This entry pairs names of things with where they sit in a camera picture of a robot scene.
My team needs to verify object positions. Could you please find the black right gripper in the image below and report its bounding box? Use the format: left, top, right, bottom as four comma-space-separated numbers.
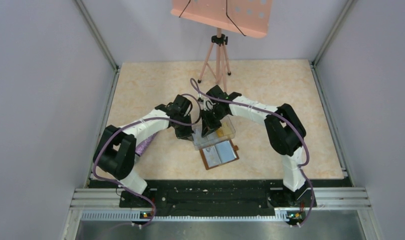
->
200, 107, 227, 138

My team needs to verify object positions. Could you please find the clear plastic card box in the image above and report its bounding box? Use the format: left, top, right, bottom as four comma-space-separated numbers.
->
192, 116, 236, 150

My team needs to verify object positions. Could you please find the silver vip card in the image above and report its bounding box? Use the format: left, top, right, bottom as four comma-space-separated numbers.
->
193, 128, 207, 146
203, 146, 221, 168

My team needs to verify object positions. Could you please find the brown leather card holder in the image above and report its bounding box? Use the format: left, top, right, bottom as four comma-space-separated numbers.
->
199, 140, 239, 170

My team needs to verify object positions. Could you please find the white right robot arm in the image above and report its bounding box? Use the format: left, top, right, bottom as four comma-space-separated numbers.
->
201, 85, 307, 206

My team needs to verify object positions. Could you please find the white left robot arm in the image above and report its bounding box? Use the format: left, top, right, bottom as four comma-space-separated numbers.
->
93, 95, 193, 207

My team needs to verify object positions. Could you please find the purple glitter microphone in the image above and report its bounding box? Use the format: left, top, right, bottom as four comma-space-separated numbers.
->
135, 133, 157, 157

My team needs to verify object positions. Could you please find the pink music stand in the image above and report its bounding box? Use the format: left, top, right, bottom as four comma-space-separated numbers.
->
171, 0, 273, 91

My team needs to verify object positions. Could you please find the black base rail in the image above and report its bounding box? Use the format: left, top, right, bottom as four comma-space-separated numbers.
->
119, 179, 317, 217

